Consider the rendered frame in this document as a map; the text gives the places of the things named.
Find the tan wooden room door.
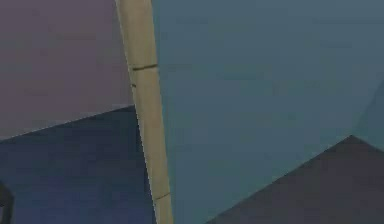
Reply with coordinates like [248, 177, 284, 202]
[114, 0, 175, 224]

